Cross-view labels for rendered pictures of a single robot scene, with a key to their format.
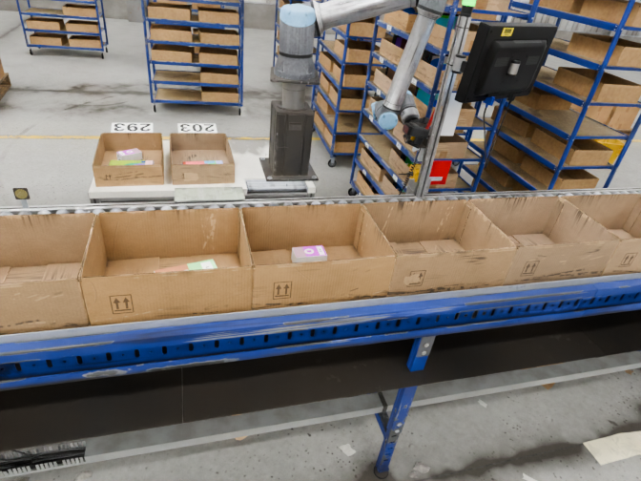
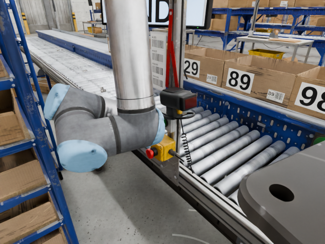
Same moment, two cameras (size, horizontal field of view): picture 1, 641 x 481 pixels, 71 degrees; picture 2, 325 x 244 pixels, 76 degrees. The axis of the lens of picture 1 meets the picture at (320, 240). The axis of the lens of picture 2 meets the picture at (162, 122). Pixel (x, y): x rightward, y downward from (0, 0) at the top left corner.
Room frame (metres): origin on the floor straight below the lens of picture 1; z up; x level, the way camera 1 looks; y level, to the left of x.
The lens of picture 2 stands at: (2.28, 0.18, 1.30)
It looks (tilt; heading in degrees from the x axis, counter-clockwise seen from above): 28 degrees down; 251
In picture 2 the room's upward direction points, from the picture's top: straight up
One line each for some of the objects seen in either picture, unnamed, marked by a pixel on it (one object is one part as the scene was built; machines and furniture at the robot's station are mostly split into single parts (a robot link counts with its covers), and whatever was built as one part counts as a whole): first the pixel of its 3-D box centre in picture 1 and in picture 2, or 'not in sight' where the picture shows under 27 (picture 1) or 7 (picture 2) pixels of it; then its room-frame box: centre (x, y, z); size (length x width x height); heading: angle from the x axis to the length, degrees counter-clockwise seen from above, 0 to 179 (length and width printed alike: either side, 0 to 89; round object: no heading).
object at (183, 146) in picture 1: (200, 156); not in sight; (2.00, 0.63, 0.80); 0.38 x 0.28 x 0.10; 20
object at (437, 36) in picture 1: (454, 34); not in sight; (2.74, -0.59, 1.39); 0.40 x 0.30 x 0.10; 18
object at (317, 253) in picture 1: (309, 257); not in sight; (1.14, 0.03, 0.91); 0.10 x 0.06 x 0.05; 110
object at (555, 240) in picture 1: (531, 240); (266, 78); (1.33, -0.72, 0.97); 0.39 x 0.29 x 0.17; 109
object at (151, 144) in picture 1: (131, 157); not in sight; (1.90, 0.93, 0.80); 0.38 x 0.28 x 0.10; 20
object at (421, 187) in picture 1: (436, 124); (174, 77); (2.01, -0.45, 1.11); 0.12 x 0.05 x 0.88; 109
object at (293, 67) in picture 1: (295, 62); not in sight; (2.10, 0.21, 1.27); 0.19 x 0.19 x 0.10
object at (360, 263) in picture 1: (312, 254); not in sight; (1.08, 0.02, 0.96); 0.39 x 0.29 x 0.17; 109
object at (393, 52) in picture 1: (411, 52); not in sight; (3.19, -0.44, 1.19); 0.40 x 0.30 x 0.10; 19
